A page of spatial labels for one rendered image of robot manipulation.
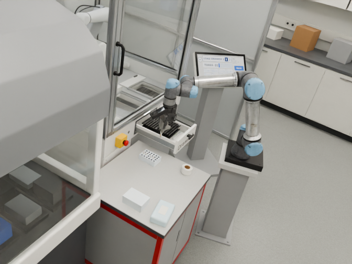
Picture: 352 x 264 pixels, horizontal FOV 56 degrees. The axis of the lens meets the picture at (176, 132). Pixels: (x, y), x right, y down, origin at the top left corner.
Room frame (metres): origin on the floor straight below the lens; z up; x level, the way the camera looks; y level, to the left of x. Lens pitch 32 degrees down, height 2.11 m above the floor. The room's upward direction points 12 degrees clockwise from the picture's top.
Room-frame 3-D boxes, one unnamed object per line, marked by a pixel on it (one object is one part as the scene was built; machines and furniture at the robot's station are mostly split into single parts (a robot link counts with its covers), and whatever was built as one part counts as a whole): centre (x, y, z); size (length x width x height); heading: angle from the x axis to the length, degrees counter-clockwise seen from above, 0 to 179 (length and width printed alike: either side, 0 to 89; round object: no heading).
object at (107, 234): (1.55, 0.10, 0.38); 0.62 x 0.58 x 0.76; 158
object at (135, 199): (1.33, 0.14, 0.79); 0.13 x 0.09 x 0.05; 67
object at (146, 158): (1.74, 0.13, 0.78); 0.12 x 0.08 x 0.04; 66
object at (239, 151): (2.00, -0.49, 0.85); 0.15 x 0.15 x 0.10
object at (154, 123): (2.00, 0.11, 0.87); 0.22 x 0.18 x 0.06; 68
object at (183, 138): (1.92, -0.07, 0.87); 0.29 x 0.02 x 0.11; 158
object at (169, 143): (2.00, 0.12, 0.86); 0.40 x 0.26 x 0.06; 68
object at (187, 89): (1.82, -0.02, 1.28); 0.11 x 0.11 x 0.08; 10
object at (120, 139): (1.73, 0.33, 0.88); 0.07 x 0.05 x 0.07; 158
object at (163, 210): (1.28, -0.02, 0.78); 0.15 x 0.10 x 0.04; 168
